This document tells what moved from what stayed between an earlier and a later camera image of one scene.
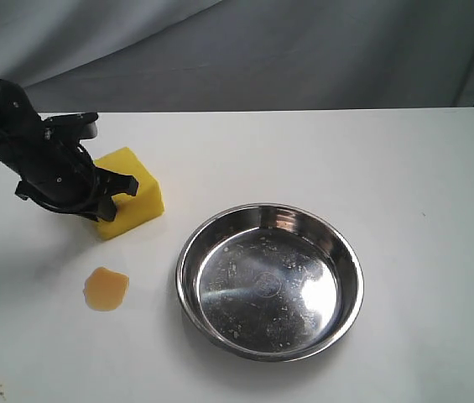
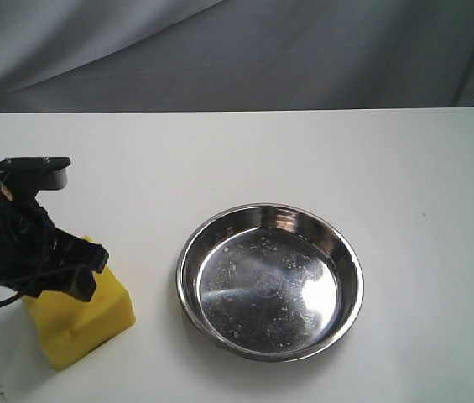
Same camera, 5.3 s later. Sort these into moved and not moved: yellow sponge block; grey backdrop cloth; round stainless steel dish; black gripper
Moved: black gripper; yellow sponge block
Not moved: round stainless steel dish; grey backdrop cloth
